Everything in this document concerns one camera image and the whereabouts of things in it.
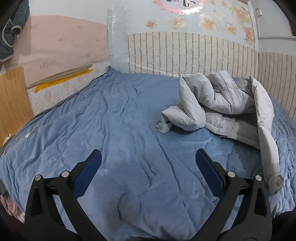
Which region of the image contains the light grey puffer jacket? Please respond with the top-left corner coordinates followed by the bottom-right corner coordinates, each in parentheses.
top-left (157, 70), bottom-right (284, 194)

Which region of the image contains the blue quilted bed cover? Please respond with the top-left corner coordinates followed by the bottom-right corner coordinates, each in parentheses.
top-left (0, 66), bottom-right (296, 241)

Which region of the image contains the orange wooden board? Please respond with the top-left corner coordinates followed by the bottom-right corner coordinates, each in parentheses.
top-left (0, 66), bottom-right (34, 146)

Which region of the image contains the yellow tape strip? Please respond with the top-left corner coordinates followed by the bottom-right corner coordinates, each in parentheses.
top-left (34, 69), bottom-right (94, 92)

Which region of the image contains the dark green hanging garment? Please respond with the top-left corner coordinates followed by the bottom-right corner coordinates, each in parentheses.
top-left (1, 1), bottom-right (30, 64)

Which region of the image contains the clear plastic sheet on wall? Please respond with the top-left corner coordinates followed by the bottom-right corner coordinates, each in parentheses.
top-left (107, 1), bottom-right (130, 73)

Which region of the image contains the white wall socket box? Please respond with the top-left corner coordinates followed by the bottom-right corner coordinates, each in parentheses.
top-left (255, 8), bottom-right (263, 18)

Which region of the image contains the pink heart wall sticker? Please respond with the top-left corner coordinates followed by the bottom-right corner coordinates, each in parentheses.
top-left (153, 0), bottom-right (207, 16)

